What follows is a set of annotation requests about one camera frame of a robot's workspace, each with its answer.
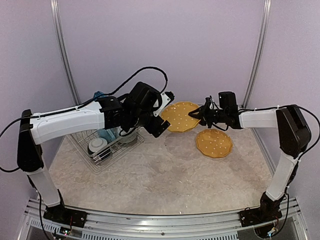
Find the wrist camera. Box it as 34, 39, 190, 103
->
204, 91, 238, 113
125, 81, 175, 117

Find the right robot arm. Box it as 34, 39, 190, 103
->
188, 104, 312, 222

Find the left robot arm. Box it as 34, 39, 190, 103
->
0, 81, 175, 223

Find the metal wire dish rack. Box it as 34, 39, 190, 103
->
67, 129, 144, 174

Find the right aluminium frame post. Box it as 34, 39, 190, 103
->
241, 0, 272, 109

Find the left aluminium frame post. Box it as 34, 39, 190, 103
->
50, 0, 81, 105

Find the small pale ribbed cup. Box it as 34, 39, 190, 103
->
116, 127, 138, 144

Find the yellow dotted plate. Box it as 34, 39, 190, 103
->
195, 129, 233, 159
160, 101, 200, 133

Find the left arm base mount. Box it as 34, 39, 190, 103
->
43, 200, 88, 228

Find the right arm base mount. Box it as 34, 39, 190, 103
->
238, 192, 285, 227

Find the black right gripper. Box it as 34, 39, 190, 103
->
189, 101, 228, 128

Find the blue dotted plate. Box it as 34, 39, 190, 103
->
93, 91, 104, 100

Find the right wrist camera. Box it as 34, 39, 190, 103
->
204, 91, 238, 113

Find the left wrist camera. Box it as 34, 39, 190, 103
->
125, 81, 175, 117

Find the front aluminium rail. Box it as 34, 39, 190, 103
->
17, 197, 308, 240

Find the aluminium frame post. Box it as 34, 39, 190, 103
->
241, 0, 272, 109
50, 0, 81, 105

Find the dark teal white bowl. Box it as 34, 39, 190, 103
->
87, 137, 112, 159

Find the light blue mug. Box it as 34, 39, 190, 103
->
97, 128, 117, 144

